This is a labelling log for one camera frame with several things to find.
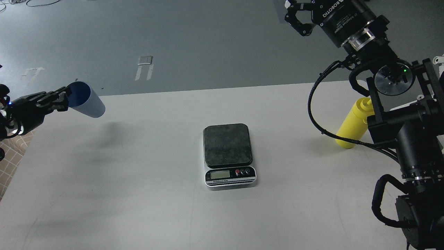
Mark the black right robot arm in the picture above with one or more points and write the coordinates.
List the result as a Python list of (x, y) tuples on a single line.
[(408, 113)]

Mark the blue ribbed plastic cup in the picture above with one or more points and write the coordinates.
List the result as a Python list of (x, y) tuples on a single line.
[(84, 100)]

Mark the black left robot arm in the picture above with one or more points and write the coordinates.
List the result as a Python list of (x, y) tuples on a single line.
[(6, 123)]

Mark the black digital kitchen scale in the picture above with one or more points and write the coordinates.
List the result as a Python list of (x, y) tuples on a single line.
[(228, 157)]

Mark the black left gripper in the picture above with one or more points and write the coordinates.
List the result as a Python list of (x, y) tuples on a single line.
[(28, 112)]

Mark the yellow squeeze bottle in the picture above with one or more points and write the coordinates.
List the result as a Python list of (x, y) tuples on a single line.
[(355, 124)]

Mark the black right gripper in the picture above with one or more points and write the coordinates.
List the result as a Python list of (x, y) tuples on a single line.
[(347, 21)]

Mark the grey floor outlet plate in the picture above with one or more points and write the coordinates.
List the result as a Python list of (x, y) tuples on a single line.
[(145, 60)]

